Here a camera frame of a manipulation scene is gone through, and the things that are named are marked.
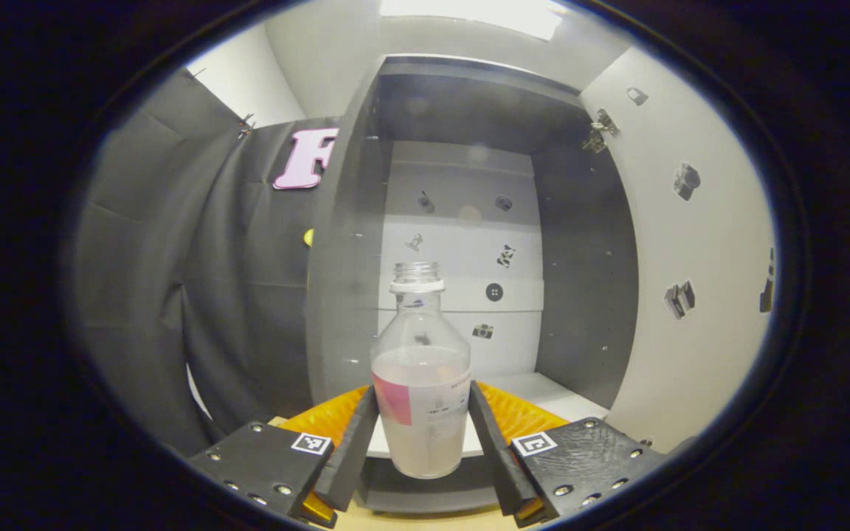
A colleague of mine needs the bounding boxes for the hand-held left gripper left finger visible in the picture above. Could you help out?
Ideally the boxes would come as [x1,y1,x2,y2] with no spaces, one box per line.
[189,383,380,528]

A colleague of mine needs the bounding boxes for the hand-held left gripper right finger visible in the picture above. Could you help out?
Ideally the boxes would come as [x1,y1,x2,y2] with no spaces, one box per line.
[468,380,668,528]

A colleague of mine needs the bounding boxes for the clear plastic bottle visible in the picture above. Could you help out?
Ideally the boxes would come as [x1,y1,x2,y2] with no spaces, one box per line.
[370,262,471,480]

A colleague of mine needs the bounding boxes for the dark grey cabinet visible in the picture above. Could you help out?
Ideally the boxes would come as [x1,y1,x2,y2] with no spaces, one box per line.
[305,53,640,515]

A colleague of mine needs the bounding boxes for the light grey cabinet door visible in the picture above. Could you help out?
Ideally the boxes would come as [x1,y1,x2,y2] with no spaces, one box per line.
[578,46,776,454]

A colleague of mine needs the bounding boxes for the metal cabinet hinge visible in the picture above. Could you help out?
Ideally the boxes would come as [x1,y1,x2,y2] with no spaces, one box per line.
[581,108,619,154]

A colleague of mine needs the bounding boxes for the black backdrop cloth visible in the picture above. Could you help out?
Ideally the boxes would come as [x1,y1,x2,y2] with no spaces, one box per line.
[63,66,341,458]

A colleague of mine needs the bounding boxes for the large ceiling light panel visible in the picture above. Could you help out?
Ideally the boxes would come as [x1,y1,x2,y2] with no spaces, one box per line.
[379,0,566,41]

